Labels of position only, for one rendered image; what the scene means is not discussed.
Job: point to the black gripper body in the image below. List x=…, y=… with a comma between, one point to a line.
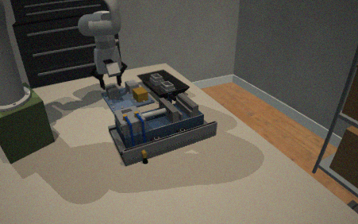
x=106, y=54

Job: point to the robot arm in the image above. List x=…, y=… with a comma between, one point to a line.
x=103, y=25

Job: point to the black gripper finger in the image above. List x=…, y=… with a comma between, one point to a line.
x=99, y=77
x=122, y=71

